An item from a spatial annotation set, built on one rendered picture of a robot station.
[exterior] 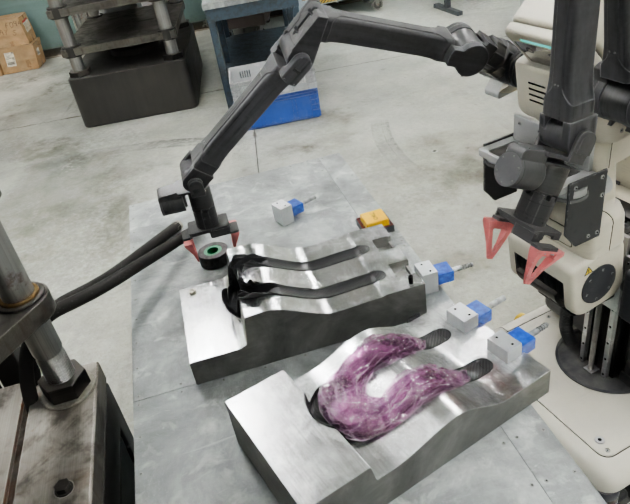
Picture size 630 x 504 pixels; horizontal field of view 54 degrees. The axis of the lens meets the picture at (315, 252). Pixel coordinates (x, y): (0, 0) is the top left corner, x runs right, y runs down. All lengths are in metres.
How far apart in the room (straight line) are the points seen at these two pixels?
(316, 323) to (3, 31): 6.80
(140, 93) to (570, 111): 4.45
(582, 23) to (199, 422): 0.93
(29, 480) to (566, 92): 1.14
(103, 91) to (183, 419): 4.24
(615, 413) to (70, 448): 1.37
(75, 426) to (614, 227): 1.21
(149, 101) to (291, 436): 4.43
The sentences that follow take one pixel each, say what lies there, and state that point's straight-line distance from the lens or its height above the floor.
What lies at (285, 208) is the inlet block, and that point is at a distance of 1.70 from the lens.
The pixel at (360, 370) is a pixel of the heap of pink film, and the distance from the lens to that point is 1.10.
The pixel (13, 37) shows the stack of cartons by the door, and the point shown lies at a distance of 7.75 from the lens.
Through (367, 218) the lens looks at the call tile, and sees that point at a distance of 1.62.
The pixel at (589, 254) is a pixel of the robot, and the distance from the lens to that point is 1.51.
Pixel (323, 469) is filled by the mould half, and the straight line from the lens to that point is 0.96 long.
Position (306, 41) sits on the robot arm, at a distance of 1.29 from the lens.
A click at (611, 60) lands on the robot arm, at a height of 1.31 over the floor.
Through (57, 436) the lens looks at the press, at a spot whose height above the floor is 0.79.
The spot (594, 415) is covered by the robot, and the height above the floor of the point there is 0.28.
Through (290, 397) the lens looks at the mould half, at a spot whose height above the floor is 0.91.
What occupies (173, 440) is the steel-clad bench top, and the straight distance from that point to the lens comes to 1.22.
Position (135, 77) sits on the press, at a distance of 5.21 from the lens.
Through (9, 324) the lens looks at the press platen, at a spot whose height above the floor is 1.04.
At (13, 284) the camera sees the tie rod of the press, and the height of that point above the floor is 1.08.
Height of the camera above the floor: 1.68
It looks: 34 degrees down
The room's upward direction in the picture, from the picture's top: 10 degrees counter-clockwise
